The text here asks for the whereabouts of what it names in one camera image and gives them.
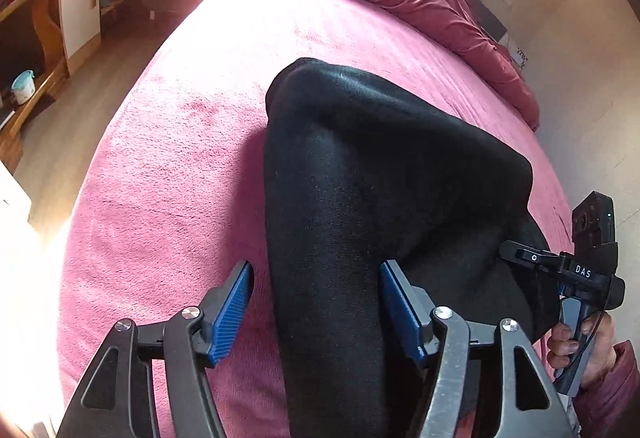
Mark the dark headboard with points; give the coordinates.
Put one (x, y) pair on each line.
(490, 20)

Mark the wooden desk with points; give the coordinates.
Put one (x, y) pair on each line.
(42, 18)

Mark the pink bed blanket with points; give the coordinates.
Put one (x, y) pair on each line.
(190, 143)

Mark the black pants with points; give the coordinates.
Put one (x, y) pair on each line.
(360, 178)

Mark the light blue cup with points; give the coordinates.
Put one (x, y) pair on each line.
(22, 88)

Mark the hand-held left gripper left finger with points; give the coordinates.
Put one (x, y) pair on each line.
(230, 313)

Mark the person's right hand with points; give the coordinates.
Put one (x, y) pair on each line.
(602, 343)

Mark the person's right forearm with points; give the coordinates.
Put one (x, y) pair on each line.
(615, 393)

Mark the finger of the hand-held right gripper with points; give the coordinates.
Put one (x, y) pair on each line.
(532, 257)

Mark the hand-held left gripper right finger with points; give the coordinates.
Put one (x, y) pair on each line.
(400, 305)

